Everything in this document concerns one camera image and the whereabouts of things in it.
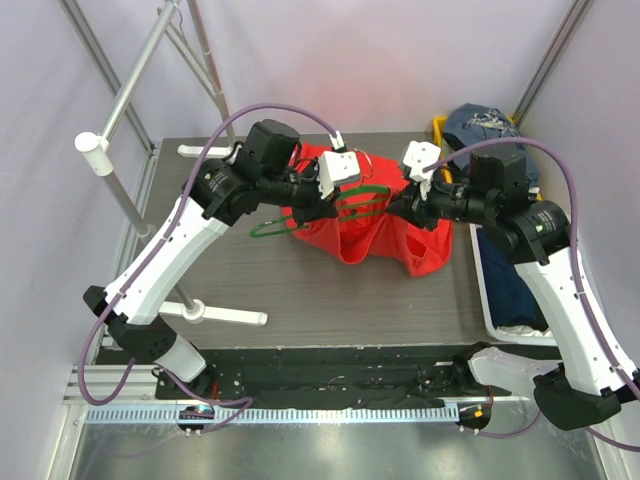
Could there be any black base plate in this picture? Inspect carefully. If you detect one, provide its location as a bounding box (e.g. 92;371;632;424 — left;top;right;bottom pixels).
94;344;513;407

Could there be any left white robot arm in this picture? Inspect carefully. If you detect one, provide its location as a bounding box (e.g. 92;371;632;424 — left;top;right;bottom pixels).
83;119;348;399

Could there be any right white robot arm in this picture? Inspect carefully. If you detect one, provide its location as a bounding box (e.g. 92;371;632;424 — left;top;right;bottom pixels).
387;142;639;431

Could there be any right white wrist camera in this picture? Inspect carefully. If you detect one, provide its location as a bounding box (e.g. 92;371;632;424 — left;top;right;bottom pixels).
400;140;441;200

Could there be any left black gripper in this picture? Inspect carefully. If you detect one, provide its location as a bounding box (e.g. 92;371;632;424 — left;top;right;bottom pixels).
261;157;342;229

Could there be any metal clothes rack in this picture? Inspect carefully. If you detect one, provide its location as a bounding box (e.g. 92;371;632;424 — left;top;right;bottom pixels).
62;1;268;326

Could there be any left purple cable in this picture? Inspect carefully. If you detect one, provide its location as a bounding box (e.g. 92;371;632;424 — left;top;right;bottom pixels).
78;102;347;434

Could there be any white plastic laundry basket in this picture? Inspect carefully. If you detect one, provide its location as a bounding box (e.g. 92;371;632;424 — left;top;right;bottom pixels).
469;225;556;347

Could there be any blue grey garment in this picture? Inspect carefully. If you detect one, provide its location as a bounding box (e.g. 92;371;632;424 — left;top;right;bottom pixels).
442;102;542;186

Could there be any grey clothes hanger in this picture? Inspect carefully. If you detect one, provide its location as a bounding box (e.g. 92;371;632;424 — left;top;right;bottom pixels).
165;22;218;103

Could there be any white slotted cable duct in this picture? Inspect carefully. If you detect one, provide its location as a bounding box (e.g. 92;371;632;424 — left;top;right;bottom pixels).
84;403;459;425

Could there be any navy garment in basket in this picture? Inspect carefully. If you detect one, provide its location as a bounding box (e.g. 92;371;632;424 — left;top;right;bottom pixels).
476;228;548;331

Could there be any green clothes hanger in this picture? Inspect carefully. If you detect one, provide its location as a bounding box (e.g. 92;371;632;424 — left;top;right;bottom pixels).
249;185;392;239

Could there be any red tank top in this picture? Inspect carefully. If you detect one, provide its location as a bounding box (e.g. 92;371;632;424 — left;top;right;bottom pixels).
292;151;454;277

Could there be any yellow plastic tray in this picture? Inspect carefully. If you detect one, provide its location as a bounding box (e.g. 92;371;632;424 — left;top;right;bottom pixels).
431;114;546;201

